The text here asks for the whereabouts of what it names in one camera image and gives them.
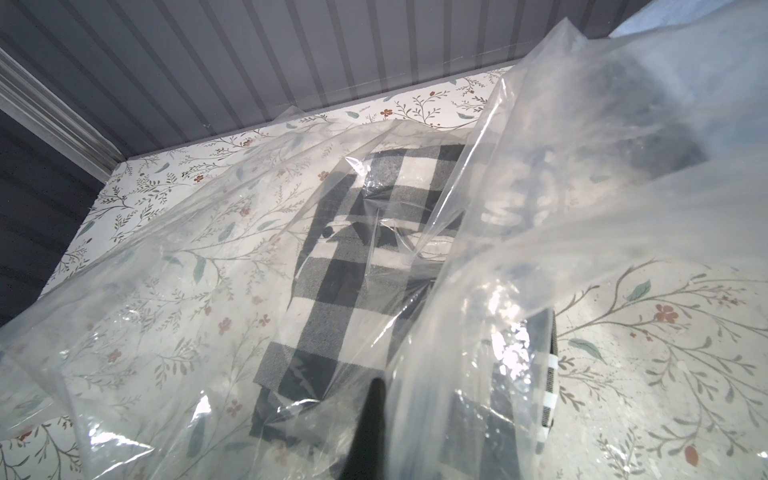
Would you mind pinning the black white checked shirt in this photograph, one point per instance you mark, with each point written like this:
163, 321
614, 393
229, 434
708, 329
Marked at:
407, 274

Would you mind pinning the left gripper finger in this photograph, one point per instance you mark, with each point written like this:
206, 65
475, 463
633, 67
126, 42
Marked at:
366, 458

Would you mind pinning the light blue shirt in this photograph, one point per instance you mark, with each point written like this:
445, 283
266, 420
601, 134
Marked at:
664, 13

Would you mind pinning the clear plastic vacuum bag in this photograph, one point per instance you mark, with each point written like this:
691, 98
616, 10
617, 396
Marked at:
139, 360

